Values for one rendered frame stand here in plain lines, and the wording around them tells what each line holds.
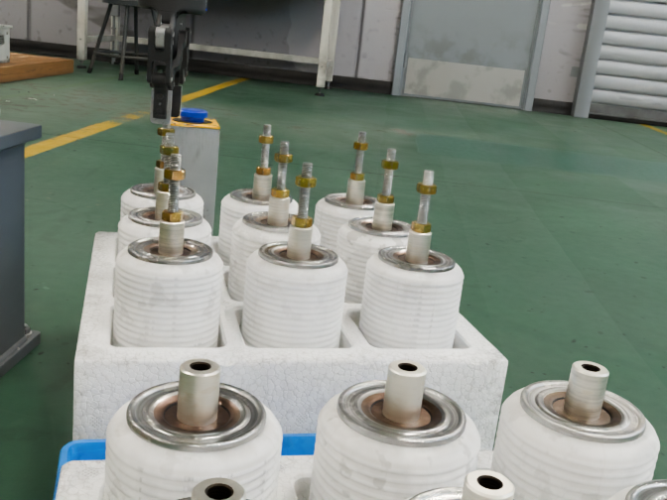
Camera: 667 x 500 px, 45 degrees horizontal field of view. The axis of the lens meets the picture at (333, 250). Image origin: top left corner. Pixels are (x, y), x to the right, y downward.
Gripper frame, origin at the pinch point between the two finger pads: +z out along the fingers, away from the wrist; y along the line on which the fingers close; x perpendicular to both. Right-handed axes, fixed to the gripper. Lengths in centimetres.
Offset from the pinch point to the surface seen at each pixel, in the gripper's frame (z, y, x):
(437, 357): 16.7, -25.6, -30.2
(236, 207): 10.3, -1.9, -9.1
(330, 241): 13.9, 0.6, -20.6
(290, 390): 19.8, -28.9, -17.0
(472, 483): 7, -63, -24
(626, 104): 18, 464, -241
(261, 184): 7.7, 0.8, -11.6
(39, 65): 28, 351, 126
